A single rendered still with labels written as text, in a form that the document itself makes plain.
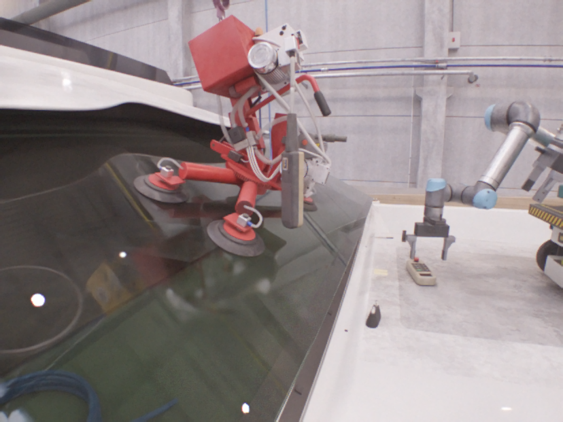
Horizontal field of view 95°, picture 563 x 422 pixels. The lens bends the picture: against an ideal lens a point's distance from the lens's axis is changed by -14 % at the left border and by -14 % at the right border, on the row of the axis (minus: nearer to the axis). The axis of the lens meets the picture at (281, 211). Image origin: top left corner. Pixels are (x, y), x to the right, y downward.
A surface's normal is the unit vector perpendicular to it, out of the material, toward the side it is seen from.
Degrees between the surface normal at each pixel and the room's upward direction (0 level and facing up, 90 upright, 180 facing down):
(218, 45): 90
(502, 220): 90
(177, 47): 90
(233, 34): 90
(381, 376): 3
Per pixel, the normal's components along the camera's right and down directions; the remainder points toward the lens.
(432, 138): -0.33, 0.20
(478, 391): -0.02, -0.96
